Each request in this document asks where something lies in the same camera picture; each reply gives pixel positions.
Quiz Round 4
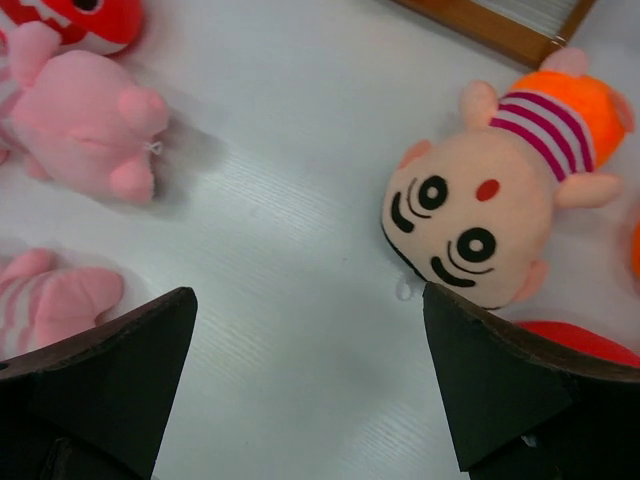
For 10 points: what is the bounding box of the boy doll face up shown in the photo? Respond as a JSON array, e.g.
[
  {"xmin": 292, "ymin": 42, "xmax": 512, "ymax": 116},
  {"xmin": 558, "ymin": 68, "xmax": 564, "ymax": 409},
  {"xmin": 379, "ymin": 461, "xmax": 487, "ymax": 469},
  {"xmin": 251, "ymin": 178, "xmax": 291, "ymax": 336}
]
[{"xmin": 381, "ymin": 48, "xmax": 635, "ymax": 310}]

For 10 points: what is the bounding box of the wooden three-tier shelf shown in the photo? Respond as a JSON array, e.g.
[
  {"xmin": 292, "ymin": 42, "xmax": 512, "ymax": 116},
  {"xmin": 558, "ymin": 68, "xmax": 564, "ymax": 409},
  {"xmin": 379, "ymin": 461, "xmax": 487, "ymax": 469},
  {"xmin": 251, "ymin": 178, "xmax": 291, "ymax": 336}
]
[{"xmin": 399, "ymin": 1, "xmax": 595, "ymax": 68}]

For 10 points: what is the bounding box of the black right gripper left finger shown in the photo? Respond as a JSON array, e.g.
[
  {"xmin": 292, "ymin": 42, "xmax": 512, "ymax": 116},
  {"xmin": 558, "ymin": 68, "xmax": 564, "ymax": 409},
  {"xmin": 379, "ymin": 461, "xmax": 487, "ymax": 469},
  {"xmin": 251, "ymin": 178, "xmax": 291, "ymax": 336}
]
[{"xmin": 1, "ymin": 287, "xmax": 198, "ymax": 479}]

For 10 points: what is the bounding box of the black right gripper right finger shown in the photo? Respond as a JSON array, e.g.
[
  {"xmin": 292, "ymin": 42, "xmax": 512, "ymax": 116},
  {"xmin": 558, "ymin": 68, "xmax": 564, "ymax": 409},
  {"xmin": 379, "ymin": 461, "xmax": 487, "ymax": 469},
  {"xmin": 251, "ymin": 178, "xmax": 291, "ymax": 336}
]
[{"xmin": 423, "ymin": 283, "xmax": 639, "ymax": 479}]

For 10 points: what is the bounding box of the boy doll black hair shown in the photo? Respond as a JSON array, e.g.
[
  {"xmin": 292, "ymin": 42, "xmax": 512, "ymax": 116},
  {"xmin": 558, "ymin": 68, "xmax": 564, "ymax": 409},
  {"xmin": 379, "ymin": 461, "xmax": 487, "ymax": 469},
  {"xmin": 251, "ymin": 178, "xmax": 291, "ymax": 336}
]
[{"xmin": 622, "ymin": 197, "xmax": 639, "ymax": 282}]

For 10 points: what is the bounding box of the red shark plush centre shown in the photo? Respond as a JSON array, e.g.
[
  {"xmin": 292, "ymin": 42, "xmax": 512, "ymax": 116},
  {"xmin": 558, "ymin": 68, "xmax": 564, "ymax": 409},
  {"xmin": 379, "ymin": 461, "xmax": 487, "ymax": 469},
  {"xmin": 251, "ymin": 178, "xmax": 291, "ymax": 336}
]
[{"xmin": 1, "ymin": 0, "xmax": 145, "ymax": 56}]

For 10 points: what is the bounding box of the red shark plush right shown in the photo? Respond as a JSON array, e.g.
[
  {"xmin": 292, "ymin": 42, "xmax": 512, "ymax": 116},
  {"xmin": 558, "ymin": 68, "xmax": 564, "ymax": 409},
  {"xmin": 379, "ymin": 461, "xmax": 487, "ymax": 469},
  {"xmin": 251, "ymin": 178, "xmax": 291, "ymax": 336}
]
[{"xmin": 515, "ymin": 319, "xmax": 639, "ymax": 369}]

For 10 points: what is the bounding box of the pink pig plush upper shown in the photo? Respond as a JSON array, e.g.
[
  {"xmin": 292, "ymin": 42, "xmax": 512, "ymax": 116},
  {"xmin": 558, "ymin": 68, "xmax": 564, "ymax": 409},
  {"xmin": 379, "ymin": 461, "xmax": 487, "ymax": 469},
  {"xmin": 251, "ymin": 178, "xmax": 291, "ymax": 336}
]
[{"xmin": 1, "ymin": 21, "xmax": 169, "ymax": 204}]

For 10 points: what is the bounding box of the pink pig plush lower right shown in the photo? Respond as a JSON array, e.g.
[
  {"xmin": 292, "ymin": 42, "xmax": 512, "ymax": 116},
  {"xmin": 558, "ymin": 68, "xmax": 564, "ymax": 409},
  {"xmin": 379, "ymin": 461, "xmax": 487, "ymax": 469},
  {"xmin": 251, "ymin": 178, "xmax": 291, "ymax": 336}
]
[{"xmin": 1, "ymin": 248, "xmax": 124, "ymax": 361}]

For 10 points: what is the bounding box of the pink pig plush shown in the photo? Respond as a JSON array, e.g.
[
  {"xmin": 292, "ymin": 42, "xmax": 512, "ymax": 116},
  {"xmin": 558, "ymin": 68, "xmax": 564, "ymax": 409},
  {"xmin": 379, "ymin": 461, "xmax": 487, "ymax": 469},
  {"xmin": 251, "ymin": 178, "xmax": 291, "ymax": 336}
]
[
  {"xmin": 1, "ymin": 21, "xmax": 169, "ymax": 204},
  {"xmin": 1, "ymin": 248, "xmax": 124, "ymax": 361}
]

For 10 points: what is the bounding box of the red shark plush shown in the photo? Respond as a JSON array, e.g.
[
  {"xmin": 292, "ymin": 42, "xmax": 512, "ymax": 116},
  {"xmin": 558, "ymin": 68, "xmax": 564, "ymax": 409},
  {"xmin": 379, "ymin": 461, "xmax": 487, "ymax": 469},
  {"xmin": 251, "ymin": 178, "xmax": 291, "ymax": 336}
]
[
  {"xmin": 515, "ymin": 319, "xmax": 639, "ymax": 369},
  {"xmin": 1, "ymin": 0, "xmax": 145, "ymax": 56}
]

